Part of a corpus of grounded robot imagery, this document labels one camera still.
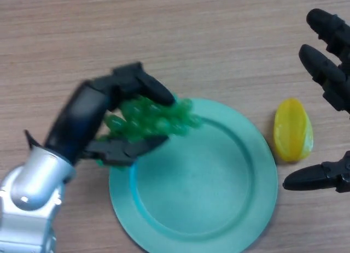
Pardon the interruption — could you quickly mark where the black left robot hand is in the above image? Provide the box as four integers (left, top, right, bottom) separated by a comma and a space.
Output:
43, 61, 176, 167

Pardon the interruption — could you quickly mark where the yellow starfruit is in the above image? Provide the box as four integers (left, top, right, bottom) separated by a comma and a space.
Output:
274, 98, 314, 163

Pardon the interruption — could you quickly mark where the green grape bunch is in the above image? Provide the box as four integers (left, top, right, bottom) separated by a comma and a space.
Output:
95, 96, 204, 172

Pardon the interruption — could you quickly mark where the green round plate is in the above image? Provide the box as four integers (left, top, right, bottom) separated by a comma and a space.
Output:
108, 97, 279, 253

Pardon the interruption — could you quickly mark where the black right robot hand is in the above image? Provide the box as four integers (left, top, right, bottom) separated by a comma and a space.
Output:
282, 8, 350, 194

